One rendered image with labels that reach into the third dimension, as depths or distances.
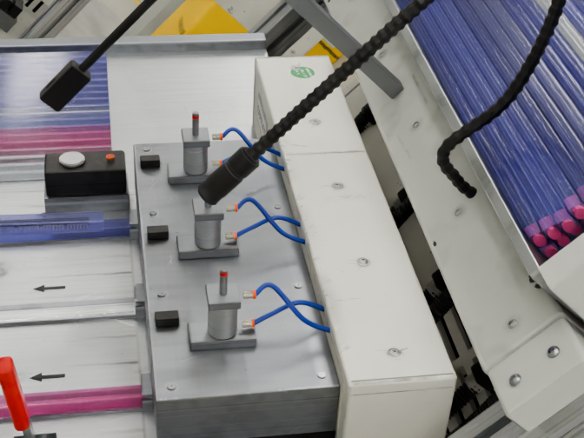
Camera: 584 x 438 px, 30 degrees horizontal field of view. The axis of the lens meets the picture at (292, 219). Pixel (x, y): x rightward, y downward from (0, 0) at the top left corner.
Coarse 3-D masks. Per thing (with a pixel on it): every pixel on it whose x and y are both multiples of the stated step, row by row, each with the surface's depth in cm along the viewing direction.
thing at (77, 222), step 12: (0, 216) 86; (12, 216) 86; (24, 216) 87; (36, 216) 87; (48, 216) 87; (60, 216) 87; (72, 216) 87; (84, 216) 88; (96, 216) 88; (0, 228) 85; (12, 228) 86; (24, 228) 86; (36, 228) 86; (48, 228) 87; (60, 228) 87; (72, 228) 87; (84, 228) 87; (96, 228) 88
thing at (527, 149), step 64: (448, 0) 98; (512, 0) 91; (576, 0) 85; (448, 64) 92; (512, 64) 86; (576, 64) 81; (512, 128) 82; (576, 128) 77; (512, 192) 78; (576, 192) 74
